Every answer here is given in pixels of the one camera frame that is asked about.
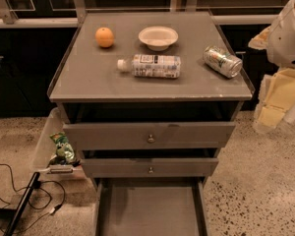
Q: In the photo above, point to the white bowl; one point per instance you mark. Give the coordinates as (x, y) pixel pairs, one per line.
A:
(158, 38)

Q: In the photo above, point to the grey drawer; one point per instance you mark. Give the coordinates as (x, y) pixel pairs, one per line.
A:
(149, 167)
(110, 136)
(150, 207)

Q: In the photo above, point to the metal railing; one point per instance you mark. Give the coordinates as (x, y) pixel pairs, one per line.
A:
(88, 7)

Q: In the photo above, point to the green snack bag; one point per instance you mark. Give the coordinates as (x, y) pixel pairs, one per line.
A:
(64, 153)

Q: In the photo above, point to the grey drawer cabinet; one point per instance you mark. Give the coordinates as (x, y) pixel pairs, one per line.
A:
(88, 87)

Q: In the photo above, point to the clear plastic bottle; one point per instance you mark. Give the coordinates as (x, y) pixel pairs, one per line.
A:
(151, 66)

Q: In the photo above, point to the top grey drawer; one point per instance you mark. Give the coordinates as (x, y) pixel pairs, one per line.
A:
(110, 136)

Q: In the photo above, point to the clear plastic bin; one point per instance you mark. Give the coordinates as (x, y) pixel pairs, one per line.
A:
(45, 150)

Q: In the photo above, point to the orange fruit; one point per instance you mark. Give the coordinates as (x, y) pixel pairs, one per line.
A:
(104, 37)

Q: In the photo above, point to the middle grey drawer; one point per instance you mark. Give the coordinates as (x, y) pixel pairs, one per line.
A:
(149, 167)

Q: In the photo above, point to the green soda can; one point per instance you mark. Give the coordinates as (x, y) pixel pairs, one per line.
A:
(222, 61)

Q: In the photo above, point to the bottom grey drawer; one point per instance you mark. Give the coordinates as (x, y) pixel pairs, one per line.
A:
(150, 207)

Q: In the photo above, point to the black flat device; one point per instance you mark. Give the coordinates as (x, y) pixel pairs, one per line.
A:
(22, 205)

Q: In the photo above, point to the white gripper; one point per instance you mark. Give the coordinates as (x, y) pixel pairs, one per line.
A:
(286, 41)

